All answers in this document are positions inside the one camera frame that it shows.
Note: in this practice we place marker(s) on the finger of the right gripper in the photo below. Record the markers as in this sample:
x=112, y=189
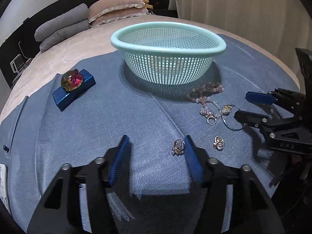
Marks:
x=260, y=98
x=250, y=119

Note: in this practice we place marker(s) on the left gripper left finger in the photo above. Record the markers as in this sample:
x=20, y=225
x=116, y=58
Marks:
x=116, y=159

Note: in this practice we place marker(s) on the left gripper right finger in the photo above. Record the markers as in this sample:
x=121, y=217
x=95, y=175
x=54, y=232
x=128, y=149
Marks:
x=192, y=158

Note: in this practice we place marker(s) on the silver hoop earring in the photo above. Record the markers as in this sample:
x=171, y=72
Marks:
x=227, y=116

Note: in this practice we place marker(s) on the blue rectangular box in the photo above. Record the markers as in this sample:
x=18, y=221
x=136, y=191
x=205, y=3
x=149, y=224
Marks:
x=63, y=99

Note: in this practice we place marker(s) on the beige curtain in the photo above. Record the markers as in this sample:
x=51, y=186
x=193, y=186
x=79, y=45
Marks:
x=278, y=26

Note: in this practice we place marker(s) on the blue fabric cloth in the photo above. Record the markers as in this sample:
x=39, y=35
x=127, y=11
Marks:
x=154, y=193

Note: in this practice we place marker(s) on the red glass ornament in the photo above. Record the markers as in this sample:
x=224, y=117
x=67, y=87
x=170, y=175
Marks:
x=71, y=80

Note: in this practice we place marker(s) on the mint green plastic basket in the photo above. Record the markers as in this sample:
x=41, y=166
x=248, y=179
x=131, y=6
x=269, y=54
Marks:
x=168, y=53

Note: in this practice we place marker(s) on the beige bed cover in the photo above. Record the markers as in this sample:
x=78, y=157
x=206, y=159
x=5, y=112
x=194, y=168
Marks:
x=94, y=42

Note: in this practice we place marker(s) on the black nightstand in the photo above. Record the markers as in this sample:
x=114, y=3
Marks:
x=161, y=8

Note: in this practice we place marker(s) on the grey folded duvet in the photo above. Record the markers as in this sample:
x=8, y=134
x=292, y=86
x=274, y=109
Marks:
x=62, y=27

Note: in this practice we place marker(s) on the brown teddy bear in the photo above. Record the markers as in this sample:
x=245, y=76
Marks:
x=147, y=5

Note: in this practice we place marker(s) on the pink ruffled pillow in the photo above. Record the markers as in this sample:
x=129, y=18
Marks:
x=107, y=11

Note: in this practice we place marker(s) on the black headboard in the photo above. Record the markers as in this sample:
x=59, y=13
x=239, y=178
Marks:
x=22, y=40

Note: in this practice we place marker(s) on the black camera box right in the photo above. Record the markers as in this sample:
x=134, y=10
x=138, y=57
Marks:
x=305, y=61

